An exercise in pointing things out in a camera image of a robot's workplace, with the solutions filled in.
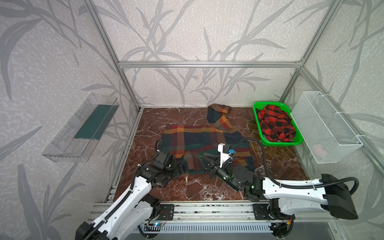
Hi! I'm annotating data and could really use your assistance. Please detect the pink object in basket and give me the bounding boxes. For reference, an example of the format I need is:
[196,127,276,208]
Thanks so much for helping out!
[312,144,327,157]

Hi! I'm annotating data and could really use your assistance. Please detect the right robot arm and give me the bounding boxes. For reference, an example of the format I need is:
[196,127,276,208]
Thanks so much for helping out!
[199,154,359,220]

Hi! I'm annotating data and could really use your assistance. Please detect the clear plastic wall bin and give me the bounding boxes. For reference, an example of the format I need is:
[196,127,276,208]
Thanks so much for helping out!
[42,94,120,163]

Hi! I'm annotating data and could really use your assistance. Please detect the aluminium front rail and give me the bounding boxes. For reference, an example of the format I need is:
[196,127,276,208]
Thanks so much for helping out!
[86,200,340,224]

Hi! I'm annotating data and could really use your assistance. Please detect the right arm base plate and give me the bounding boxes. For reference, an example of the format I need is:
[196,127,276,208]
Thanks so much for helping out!
[253,203,296,222]

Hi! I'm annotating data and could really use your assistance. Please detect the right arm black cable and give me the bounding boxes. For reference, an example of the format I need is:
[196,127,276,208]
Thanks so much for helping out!
[230,137,360,196]

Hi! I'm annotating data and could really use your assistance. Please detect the green plastic basket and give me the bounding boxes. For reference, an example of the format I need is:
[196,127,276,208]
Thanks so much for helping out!
[253,102,304,147]

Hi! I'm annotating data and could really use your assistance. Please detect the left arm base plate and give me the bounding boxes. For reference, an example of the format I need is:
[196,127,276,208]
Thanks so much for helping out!
[148,204,175,221]

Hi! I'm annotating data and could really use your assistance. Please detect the aluminium frame bars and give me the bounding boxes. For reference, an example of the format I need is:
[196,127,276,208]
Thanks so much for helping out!
[79,1,384,175]

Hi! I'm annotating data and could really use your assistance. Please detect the red black plaid shirt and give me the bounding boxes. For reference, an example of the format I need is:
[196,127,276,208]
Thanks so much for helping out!
[257,105,297,143]

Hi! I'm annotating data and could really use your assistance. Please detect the white wire mesh basket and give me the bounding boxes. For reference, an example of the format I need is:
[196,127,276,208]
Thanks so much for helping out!
[292,91,364,164]

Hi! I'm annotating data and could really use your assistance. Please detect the multicolour plaid shirt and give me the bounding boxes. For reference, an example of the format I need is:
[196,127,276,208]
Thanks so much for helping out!
[162,104,256,175]

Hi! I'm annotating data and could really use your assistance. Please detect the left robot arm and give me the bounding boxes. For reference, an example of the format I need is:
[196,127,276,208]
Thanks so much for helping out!
[75,152,185,240]

